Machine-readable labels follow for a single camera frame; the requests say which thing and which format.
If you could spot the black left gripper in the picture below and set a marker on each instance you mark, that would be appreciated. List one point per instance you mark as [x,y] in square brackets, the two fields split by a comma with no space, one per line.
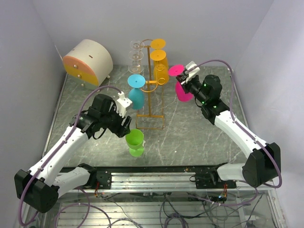
[119,130]

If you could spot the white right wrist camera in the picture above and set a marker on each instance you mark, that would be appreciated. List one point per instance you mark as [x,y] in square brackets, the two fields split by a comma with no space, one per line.
[191,69]

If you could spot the orange plastic goblet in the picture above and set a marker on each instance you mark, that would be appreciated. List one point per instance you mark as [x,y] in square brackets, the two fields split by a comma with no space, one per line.
[158,47]
[161,66]

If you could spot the aluminium frame rail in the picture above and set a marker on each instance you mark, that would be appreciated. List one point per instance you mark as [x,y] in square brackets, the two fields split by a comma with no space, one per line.
[121,182]

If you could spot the green plastic goblet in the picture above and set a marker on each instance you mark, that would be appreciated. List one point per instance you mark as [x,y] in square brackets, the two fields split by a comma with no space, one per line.
[135,140]

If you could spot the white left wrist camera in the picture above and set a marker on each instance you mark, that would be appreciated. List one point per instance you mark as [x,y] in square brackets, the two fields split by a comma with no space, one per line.
[123,104]

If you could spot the clear wine glass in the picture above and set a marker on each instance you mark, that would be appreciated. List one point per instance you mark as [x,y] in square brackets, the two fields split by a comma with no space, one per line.
[136,45]
[135,55]
[135,68]

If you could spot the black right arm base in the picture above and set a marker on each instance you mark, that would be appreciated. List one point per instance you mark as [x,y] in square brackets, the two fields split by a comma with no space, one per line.
[206,177]

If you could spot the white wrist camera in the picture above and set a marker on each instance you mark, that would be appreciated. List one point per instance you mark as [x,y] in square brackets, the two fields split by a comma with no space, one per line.
[123,104]
[191,69]

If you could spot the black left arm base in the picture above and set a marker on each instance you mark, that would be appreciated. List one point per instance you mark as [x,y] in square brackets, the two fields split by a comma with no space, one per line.
[102,179]

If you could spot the white orange bread box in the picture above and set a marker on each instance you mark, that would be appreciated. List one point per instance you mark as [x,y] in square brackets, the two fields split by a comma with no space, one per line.
[89,63]

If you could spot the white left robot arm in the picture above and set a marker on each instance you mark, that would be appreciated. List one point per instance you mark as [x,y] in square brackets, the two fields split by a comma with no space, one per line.
[80,130]

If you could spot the pink plastic goblet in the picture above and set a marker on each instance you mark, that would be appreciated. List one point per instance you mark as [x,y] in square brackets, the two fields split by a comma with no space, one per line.
[174,71]

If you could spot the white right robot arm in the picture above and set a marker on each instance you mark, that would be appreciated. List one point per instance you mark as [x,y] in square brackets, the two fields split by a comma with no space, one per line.
[263,159]

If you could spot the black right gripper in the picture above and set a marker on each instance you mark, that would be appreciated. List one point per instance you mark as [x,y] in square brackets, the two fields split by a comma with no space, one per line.
[185,85]

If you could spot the gold wire glass rack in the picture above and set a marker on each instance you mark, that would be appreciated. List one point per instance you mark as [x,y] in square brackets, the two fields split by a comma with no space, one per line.
[155,119]

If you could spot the teal plastic goblet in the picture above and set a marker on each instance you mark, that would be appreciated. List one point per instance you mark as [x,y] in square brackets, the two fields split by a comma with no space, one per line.
[136,95]

